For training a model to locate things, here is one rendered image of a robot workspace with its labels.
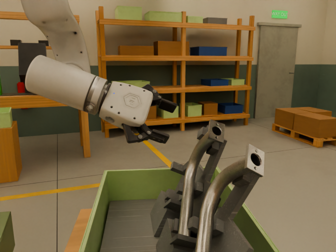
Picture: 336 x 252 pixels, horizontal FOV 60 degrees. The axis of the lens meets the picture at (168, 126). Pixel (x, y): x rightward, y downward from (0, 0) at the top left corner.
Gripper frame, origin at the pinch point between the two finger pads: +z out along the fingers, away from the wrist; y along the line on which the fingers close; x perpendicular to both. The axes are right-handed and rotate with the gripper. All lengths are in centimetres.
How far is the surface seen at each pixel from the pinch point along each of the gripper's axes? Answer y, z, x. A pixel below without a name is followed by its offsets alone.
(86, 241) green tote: -26.3, -8.2, 16.0
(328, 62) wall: 579, 400, 307
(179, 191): -8.0, 10.2, 15.9
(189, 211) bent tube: -13.9, 12.6, 12.2
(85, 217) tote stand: -10, -11, 57
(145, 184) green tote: 4.0, 5.3, 45.1
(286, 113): 332, 256, 287
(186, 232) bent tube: -19.2, 12.7, 11.9
